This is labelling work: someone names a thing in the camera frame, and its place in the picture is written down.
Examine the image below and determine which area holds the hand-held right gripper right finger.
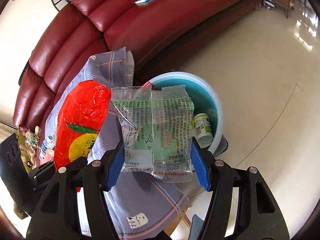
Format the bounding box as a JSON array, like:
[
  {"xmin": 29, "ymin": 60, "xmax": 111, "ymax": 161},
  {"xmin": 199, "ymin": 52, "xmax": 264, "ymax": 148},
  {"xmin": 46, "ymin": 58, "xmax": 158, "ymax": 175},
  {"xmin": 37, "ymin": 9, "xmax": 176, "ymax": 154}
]
[{"xmin": 191, "ymin": 137, "xmax": 290, "ymax": 240}]

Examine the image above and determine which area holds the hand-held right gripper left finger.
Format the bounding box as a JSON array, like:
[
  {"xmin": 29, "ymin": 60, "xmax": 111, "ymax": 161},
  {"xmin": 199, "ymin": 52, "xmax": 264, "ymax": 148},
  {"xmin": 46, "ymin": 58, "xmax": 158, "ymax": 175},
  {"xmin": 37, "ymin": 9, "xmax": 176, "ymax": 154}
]
[{"xmin": 26, "ymin": 140, "xmax": 125, "ymax": 240}]

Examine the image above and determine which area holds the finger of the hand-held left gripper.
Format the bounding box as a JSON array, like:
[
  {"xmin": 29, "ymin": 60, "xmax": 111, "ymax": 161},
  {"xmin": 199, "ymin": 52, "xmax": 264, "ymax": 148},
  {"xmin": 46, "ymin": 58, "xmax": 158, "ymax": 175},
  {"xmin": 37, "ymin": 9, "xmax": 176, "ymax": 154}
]
[{"xmin": 27, "ymin": 156, "xmax": 88, "ymax": 188}]

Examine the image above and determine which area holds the pink paper cup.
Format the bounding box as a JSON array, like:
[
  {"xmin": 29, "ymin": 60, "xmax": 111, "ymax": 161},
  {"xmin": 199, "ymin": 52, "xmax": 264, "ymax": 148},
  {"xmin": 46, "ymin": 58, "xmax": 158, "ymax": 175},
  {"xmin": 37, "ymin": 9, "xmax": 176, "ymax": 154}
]
[{"xmin": 39, "ymin": 149, "xmax": 55, "ymax": 165}]

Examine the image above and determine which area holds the clear water bottle blue label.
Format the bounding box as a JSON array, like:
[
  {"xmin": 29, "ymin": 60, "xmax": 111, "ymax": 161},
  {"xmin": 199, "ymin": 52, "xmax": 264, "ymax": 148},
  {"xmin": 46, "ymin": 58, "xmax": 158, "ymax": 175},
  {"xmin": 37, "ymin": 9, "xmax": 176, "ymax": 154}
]
[{"xmin": 41, "ymin": 135, "xmax": 57, "ymax": 155}]

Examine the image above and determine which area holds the white and green bottle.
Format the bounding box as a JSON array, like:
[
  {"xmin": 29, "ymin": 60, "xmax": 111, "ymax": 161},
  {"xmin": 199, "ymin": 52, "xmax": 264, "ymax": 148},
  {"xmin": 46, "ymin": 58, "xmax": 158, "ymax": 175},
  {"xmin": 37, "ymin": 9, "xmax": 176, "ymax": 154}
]
[{"xmin": 192, "ymin": 113, "xmax": 213, "ymax": 142}]

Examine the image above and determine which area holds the clear green snack wrapper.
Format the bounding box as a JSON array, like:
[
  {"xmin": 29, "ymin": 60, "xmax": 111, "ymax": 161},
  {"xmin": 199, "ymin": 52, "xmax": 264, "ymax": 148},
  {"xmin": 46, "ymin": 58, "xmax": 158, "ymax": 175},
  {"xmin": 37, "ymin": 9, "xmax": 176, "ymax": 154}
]
[{"xmin": 111, "ymin": 84, "xmax": 195, "ymax": 183}]

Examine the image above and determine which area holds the red snack bag orange print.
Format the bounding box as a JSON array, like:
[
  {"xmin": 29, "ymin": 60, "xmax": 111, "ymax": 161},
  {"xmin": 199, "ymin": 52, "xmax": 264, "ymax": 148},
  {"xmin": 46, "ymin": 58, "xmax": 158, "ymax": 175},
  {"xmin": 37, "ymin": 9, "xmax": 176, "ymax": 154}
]
[{"xmin": 54, "ymin": 79, "xmax": 112, "ymax": 170}]

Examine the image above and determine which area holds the teal plastic bucket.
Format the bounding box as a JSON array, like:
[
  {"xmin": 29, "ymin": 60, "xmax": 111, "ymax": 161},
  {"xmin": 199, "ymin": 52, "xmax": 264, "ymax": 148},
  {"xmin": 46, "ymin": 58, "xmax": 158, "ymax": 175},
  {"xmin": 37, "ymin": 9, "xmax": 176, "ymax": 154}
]
[{"xmin": 144, "ymin": 72, "xmax": 223, "ymax": 155}]

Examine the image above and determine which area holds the beige plush rabbit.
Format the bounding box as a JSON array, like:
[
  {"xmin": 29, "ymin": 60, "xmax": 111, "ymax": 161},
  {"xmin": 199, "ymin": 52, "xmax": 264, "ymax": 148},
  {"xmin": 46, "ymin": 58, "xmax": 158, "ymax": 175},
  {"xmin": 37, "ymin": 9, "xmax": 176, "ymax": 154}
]
[{"xmin": 21, "ymin": 127, "xmax": 40, "ymax": 168}]

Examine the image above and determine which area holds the glitter pouch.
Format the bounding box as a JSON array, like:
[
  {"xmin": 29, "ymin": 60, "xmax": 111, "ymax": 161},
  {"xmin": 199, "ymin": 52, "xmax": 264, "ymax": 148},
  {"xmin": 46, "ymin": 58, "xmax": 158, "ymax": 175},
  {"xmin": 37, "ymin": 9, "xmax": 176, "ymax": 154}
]
[{"xmin": 26, "ymin": 132, "xmax": 39, "ymax": 147}]

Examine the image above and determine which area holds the green plush toy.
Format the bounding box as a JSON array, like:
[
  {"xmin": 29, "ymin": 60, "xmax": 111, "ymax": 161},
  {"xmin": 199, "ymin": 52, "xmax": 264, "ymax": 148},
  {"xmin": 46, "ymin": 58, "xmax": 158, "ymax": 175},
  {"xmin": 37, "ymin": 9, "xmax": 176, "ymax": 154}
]
[{"xmin": 17, "ymin": 127, "xmax": 28, "ymax": 144}]

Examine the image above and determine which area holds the grey plaid cloth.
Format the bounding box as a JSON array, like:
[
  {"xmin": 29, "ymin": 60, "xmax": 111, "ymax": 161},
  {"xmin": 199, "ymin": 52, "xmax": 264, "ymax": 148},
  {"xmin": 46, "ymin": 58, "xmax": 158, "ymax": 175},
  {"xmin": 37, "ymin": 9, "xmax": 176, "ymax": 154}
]
[{"xmin": 40, "ymin": 47, "xmax": 190, "ymax": 239}]

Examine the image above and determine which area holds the red leather sofa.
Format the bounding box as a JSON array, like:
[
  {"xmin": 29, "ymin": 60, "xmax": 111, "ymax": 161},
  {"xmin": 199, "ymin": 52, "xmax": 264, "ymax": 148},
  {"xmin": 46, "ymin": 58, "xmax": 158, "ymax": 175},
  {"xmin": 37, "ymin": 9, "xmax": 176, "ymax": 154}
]
[{"xmin": 12, "ymin": 0, "xmax": 269, "ymax": 130}]

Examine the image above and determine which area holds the wooden table frame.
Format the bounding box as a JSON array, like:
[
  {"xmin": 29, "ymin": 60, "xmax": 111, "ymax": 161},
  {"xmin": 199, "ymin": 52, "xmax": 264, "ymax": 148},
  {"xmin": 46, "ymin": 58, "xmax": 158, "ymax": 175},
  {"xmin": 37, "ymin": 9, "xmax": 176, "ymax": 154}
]
[{"xmin": 172, "ymin": 200, "xmax": 198, "ymax": 233}]

